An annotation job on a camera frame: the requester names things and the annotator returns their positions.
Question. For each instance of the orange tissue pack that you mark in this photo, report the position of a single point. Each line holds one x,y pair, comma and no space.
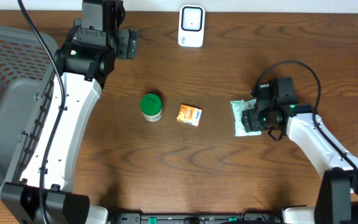
189,115

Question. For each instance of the grey plastic shopping basket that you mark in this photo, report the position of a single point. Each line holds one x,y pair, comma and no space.
25,97

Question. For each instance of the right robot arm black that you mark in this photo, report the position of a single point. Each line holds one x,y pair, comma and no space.
277,109

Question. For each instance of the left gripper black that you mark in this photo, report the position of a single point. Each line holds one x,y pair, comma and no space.
128,43

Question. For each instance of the black mounting rail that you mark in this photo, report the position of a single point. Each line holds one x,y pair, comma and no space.
246,217

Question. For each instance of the green lid white jar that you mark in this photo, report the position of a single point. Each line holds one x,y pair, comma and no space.
151,107

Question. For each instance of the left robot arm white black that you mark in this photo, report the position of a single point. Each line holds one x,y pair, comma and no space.
44,191

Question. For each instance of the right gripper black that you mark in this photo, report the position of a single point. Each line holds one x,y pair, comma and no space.
250,121

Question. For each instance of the mint green wet wipes pack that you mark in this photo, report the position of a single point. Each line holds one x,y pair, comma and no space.
237,108

